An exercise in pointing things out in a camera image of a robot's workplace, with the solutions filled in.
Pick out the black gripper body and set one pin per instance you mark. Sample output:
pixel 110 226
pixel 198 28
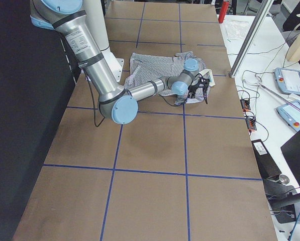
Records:
pixel 191 92

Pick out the navy white striped polo shirt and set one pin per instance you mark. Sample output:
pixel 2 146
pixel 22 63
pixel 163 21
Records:
pixel 149 67

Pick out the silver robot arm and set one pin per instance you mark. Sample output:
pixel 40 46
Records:
pixel 83 26

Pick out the orange black usb hub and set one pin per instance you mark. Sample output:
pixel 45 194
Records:
pixel 245 104

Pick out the red bottle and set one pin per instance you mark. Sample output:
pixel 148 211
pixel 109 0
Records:
pixel 223 11

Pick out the far teach pendant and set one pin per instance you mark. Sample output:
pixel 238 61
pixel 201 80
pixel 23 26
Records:
pixel 288 80

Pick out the teach pendant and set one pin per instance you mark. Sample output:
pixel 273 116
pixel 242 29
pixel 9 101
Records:
pixel 290 113
pixel 288 80

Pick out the near teach pendant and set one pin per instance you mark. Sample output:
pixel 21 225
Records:
pixel 290 113

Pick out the black box with label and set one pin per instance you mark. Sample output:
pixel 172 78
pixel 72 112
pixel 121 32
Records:
pixel 266 164

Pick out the aluminium frame post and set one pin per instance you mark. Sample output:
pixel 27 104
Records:
pixel 256 24

